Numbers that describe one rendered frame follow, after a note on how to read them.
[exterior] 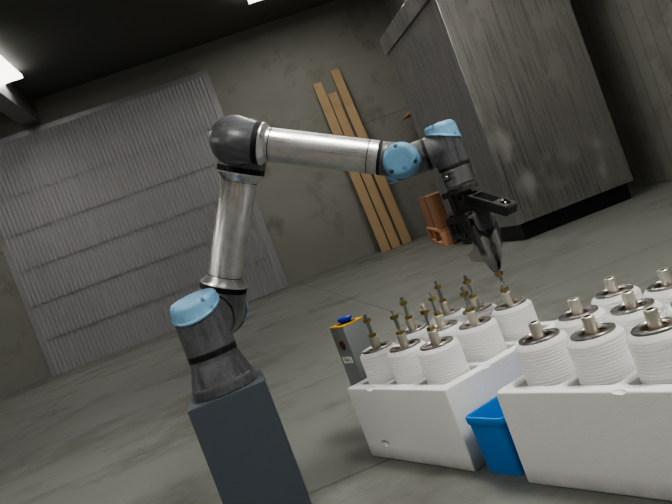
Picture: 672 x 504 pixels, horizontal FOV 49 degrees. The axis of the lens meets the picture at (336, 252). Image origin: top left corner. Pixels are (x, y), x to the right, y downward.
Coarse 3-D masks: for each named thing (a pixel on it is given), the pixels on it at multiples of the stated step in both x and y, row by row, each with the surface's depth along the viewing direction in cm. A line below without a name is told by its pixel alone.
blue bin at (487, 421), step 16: (496, 400) 152; (480, 416) 149; (496, 416) 151; (480, 432) 145; (496, 432) 141; (480, 448) 147; (496, 448) 143; (512, 448) 140; (496, 464) 144; (512, 464) 141
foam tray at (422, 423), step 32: (512, 352) 159; (384, 384) 172; (416, 384) 161; (448, 384) 152; (480, 384) 154; (384, 416) 172; (416, 416) 161; (448, 416) 151; (384, 448) 177; (416, 448) 165; (448, 448) 155
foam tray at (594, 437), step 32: (512, 384) 136; (576, 384) 126; (640, 384) 117; (512, 416) 133; (544, 416) 127; (576, 416) 121; (608, 416) 116; (640, 416) 111; (544, 448) 130; (576, 448) 123; (608, 448) 118; (640, 448) 113; (544, 480) 132; (576, 480) 126; (608, 480) 120; (640, 480) 115
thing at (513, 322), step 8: (520, 304) 168; (528, 304) 168; (496, 312) 170; (504, 312) 168; (512, 312) 167; (520, 312) 167; (528, 312) 167; (504, 320) 168; (512, 320) 167; (520, 320) 167; (528, 320) 167; (504, 328) 169; (512, 328) 167; (520, 328) 167; (528, 328) 167; (504, 336) 170; (512, 336) 168; (520, 336) 167
